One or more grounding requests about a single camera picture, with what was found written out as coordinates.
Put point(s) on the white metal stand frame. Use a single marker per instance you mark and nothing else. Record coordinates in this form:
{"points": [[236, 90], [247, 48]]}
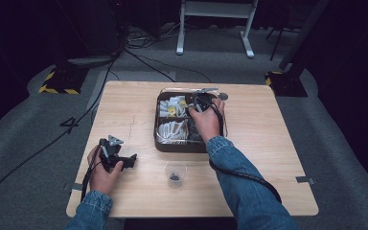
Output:
{"points": [[216, 9]]}

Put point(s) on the person's dark trousers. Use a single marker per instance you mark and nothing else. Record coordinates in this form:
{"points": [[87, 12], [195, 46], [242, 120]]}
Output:
{"points": [[179, 224]]}

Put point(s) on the clear plastic cup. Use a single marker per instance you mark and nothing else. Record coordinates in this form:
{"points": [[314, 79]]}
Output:
{"points": [[175, 169]]}

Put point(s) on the dark round table grommet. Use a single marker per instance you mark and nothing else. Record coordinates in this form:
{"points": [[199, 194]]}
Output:
{"points": [[224, 96]]}

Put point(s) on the dark tea leaves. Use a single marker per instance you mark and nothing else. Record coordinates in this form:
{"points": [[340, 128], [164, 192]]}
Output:
{"points": [[174, 176]]}

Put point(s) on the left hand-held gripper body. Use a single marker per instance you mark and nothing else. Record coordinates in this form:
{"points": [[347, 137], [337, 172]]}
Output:
{"points": [[110, 155]]}

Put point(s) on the person's left hand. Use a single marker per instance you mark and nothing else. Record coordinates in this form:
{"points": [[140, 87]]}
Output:
{"points": [[102, 180]]}

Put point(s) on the black tripod legs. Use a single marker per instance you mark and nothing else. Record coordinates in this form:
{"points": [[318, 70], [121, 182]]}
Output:
{"points": [[276, 43]]}

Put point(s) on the pile of dark tea packets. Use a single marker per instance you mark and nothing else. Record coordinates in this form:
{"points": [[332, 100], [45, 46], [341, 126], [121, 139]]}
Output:
{"points": [[194, 135]]}

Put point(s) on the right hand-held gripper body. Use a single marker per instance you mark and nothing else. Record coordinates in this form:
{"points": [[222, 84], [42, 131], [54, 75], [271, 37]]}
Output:
{"points": [[202, 100]]}

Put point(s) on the pile of white yellow packets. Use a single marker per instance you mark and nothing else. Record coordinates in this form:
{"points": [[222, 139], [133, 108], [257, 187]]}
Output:
{"points": [[172, 107]]}

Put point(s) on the pile of white brown sachets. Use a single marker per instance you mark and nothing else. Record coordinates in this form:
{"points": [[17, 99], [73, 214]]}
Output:
{"points": [[172, 131]]}

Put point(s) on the grey slanted pole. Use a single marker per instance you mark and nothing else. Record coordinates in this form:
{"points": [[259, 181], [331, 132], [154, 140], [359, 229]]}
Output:
{"points": [[303, 33]]}

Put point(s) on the brown compartment box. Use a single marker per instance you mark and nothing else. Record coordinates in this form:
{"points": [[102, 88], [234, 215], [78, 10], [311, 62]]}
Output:
{"points": [[179, 147]]}

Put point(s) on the black equipment column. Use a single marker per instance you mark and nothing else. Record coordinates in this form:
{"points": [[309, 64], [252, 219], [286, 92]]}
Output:
{"points": [[92, 28]]}

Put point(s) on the grey flat stand foot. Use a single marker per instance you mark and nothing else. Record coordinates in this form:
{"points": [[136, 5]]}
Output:
{"points": [[89, 60]]}

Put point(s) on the person's right hand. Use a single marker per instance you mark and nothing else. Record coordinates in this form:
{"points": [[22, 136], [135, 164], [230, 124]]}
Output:
{"points": [[207, 123]]}

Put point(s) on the grey tape strip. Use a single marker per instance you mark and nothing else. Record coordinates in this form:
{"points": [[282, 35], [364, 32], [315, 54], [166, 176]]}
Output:
{"points": [[305, 180], [76, 187]]}

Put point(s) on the black yellow striped base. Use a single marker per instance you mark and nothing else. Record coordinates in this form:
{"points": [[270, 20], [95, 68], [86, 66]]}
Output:
{"points": [[286, 84], [62, 81]]}

